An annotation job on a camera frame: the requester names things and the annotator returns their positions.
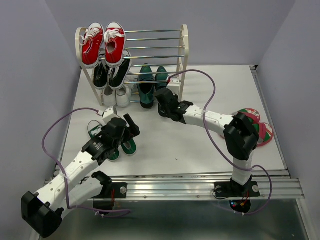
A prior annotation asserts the left black sneaker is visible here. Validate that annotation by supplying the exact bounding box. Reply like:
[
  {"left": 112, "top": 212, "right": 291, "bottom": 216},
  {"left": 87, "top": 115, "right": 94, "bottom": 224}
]
[{"left": 93, "top": 60, "right": 110, "bottom": 90}]

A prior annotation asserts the white sneaker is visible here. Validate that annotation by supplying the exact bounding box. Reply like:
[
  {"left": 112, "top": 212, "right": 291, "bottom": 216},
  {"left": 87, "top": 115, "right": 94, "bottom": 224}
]
[
  {"left": 116, "top": 76, "right": 135, "bottom": 108},
  {"left": 102, "top": 86, "right": 117, "bottom": 107}
]

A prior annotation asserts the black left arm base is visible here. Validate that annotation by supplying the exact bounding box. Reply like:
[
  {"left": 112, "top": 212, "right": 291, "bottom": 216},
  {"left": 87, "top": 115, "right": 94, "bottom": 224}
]
[{"left": 76, "top": 171, "right": 131, "bottom": 218}]

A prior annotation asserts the left red sneaker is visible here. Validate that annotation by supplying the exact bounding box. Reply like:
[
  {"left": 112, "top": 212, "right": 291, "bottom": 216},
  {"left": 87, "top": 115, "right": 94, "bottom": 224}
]
[{"left": 80, "top": 22, "right": 104, "bottom": 69}]

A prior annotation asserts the right green sneaker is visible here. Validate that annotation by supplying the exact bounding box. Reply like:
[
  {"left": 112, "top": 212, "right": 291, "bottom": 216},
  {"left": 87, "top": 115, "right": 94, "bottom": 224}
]
[{"left": 121, "top": 126, "right": 140, "bottom": 156}]

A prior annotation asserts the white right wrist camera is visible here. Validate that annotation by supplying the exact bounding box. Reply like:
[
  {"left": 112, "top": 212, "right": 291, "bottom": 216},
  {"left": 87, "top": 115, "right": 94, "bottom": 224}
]
[{"left": 166, "top": 78, "right": 181, "bottom": 96}]

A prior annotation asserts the cream metal shoe shelf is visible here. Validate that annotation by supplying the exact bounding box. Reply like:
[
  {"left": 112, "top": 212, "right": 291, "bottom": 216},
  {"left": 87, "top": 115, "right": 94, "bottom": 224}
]
[{"left": 74, "top": 24, "right": 190, "bottom": 106}]

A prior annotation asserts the black sneaker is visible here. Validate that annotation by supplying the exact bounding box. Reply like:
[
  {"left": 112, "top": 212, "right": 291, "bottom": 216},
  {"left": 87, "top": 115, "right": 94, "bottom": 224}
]
[
  {"left": 108, "top": 58, "right": 132, "bottom": 91},
  {"left": 93, "top": 60, "right": 110, "bottom": 90}
]

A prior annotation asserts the green sneaker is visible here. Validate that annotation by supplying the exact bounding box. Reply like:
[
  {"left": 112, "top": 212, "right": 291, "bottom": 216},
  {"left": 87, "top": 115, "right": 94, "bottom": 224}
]
[
  {"left": 87, "top": 120, "right": 120, "bottom": 162},
  {"left": 121, "top": 126, "right": 140, "bottom": 156}
]

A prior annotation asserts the left white sneaker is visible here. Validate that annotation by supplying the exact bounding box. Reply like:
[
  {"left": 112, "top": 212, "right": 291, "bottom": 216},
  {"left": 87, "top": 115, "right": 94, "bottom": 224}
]
[{"left": 102, "top": 86, "right": 117, "bottom": 107}]

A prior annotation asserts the right white sneaker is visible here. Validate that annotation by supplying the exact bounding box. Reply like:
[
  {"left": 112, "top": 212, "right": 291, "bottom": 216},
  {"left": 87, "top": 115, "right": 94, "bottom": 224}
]
[{"left": 116, "top": 76, "right": 135, "bottom": 108}]

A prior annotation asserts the right black sneaker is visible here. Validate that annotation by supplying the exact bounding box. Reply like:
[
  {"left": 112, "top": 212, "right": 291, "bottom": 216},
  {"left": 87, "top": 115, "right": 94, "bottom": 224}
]
[{"left": 108, "top": 58, "right": 132, "bottom": 91}]

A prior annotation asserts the left green sneaker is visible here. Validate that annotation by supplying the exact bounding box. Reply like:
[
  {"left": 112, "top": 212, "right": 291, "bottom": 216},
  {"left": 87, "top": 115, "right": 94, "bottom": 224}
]
[{"left": 87, "top": 120, "right": 120, "bottom": 162}]

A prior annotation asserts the pink sandal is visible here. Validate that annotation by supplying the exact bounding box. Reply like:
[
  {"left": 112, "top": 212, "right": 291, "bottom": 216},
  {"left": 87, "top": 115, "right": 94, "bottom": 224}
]
[
  {"left": 232, "top": 108, "right": 261, "bottom": 133},
  {"left": 253, "top": 122, "right": 274, "bottom": 147}
]

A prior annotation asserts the aluminium front rail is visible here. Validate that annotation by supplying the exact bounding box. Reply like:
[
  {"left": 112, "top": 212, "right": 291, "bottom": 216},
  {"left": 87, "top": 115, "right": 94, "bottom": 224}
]
[{"left": 112, "top": 174, "right": 305, "bottom": 202}]

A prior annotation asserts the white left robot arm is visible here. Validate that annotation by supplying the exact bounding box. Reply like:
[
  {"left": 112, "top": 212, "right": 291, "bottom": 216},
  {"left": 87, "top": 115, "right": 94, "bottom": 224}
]
[{"left": 21, "top": 114, "right": 141, "bottom": 239}]

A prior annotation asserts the right red sneaker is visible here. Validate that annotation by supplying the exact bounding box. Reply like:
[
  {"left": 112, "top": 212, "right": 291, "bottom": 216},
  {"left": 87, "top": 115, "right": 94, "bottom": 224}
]
[{"left": 104, "top": 22, "right": 126, "bottom": 68}]

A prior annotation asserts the green loafer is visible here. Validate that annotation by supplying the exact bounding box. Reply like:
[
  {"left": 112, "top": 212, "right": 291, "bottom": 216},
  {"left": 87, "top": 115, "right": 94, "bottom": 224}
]
[
  {"left": 137, "top": 66, "right": 155, "bottom": 109},
  {"left": 155, "top": 66, "right": 169, "bottom": 117}
]

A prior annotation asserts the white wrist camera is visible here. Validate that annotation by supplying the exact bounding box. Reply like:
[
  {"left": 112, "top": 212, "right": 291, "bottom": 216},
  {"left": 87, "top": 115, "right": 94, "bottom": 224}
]
[
  {"left": 166, "top": 78, "right": 181, "bottom": 96},
  {"left": 97, "top": 106, "right": 120, "bottom": 124}
]

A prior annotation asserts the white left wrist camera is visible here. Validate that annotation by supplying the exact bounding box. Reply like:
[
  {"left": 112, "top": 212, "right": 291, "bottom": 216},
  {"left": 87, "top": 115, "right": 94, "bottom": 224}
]
[{"left": 97, "top": 106, "right": 120, "bottom": 124}]

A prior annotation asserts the red sneaker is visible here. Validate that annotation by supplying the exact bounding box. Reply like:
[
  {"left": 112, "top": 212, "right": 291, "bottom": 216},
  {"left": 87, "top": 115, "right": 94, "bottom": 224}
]
[
  {"left": 80, "top": 22, "right": 104, "bottom": 69},
  {"left": 104, "top": 22, "right": 126, "bottom": 68}
]

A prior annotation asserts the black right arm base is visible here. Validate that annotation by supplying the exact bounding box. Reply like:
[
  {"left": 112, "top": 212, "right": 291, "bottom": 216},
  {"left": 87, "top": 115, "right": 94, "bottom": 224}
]
[{"left": 212, "top": 179, "right": 261, "bottom": 214}]

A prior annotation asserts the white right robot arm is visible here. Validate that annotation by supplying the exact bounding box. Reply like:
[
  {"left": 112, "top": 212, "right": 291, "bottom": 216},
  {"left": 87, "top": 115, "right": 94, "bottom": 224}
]
[{"left": 154, "top": 88, "right": 259, "bottom": 195}]

